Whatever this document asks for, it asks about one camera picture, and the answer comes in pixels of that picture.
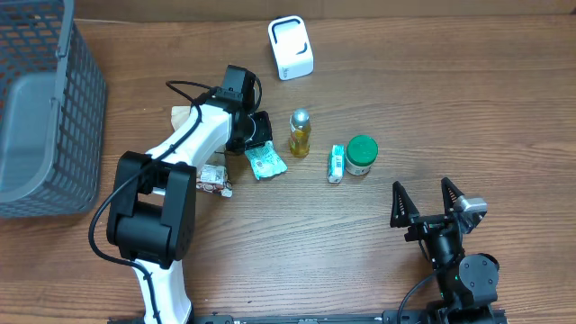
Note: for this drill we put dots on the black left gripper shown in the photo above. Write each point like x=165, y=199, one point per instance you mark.
x=262, y=128

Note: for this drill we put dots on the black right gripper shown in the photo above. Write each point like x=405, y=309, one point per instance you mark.
x=403, y=216

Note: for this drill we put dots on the teal wet wipes pack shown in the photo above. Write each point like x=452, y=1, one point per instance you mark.
x=265, y=162

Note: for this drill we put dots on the yellow liquid bottle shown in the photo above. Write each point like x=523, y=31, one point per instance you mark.
x=300, y=126

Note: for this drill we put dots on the brown snack bag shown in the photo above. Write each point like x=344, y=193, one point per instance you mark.
x=213, y=177

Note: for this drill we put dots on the small teal tissue pack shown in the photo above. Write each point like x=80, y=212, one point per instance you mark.
x=336, y=164

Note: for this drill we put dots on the green lid jar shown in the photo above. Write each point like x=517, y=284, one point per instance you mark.
x=361, y=152

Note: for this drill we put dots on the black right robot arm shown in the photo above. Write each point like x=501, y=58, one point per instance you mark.
x=467, y=283

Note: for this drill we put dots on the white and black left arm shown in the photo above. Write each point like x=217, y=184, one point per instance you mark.
x=153, y=203

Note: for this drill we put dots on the white barcode scanner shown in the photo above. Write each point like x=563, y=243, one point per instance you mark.
x=291, y=47

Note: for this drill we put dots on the grey plastic mesh basket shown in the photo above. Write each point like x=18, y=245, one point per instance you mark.
x=53, y=102

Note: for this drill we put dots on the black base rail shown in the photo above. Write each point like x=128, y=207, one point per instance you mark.
x=315, y=319

